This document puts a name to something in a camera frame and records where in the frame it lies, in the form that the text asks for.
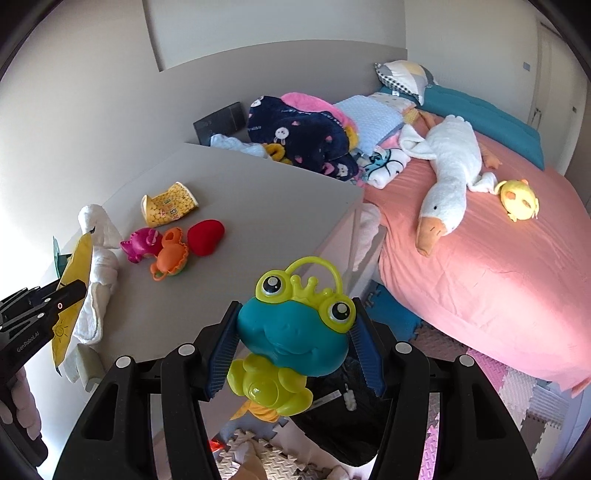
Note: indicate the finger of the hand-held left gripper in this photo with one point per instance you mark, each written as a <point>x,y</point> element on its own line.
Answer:
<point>64,295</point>

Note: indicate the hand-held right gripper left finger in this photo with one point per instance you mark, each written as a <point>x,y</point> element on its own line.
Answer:
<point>221,364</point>

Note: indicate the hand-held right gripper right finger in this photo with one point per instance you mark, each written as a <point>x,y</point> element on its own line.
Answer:
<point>364,350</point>

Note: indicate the yellow cloth book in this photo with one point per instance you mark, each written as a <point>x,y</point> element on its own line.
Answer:
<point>74,272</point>

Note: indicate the teal and green frog toy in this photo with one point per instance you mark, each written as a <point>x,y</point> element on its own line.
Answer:
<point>286,332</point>

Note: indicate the black bin bag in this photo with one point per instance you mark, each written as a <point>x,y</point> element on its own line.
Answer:
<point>332,424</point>

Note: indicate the pink figure toy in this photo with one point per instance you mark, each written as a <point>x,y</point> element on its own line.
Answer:
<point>141,242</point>

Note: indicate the orange plastic toy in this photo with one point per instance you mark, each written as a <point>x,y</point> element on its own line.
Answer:
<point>168,258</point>

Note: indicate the red plush toy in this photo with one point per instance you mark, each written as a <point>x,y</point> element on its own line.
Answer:
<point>205,235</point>

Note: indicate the yellow paper cup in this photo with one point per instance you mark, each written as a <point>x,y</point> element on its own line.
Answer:
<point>171,205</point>

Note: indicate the dark green flat piece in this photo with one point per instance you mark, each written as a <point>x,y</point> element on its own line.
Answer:
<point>56,258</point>

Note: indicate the white swan plush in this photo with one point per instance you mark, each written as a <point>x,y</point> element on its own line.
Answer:
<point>104,258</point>

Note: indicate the yellow star plush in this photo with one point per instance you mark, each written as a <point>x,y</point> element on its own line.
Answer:
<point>258,410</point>

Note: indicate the white hanging cloth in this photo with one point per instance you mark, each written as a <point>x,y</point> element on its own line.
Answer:
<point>369,230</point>

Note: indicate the pink bed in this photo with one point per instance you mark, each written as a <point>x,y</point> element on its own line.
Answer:
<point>485,277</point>

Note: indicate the foam floor mats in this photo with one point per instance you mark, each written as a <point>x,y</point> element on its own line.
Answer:
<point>508,392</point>

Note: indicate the white cartoon print cloth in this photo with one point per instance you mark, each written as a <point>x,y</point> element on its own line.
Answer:
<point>383,166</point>

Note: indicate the white goose plush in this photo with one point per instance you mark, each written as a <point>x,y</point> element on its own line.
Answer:
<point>445,157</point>

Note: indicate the yellow chick plush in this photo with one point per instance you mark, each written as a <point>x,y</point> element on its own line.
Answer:
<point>517,198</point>

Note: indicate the white baby garment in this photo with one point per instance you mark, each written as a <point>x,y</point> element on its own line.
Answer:
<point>235,145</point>

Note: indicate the navy printed blanket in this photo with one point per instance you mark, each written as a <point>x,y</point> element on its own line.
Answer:
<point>295,134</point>

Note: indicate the light blue pillow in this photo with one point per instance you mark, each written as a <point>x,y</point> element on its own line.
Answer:
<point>369,120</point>

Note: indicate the black box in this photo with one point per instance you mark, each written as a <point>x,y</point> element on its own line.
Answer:
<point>219,122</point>

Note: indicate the yellow dotted cloth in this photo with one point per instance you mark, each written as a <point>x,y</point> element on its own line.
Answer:
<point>412,115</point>

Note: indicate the white dotted pillow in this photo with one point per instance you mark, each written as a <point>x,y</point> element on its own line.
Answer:
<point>383,98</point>

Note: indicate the pink plush blanket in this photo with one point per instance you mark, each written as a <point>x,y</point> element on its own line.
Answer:
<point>300,100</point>

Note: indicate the teal bolster cushion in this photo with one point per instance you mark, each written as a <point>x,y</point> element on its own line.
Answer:
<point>480,115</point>

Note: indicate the checked patchwork pillow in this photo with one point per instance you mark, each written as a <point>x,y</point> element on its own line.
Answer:
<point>406,78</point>

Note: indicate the white door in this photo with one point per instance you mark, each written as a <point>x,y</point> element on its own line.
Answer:
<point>558,92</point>

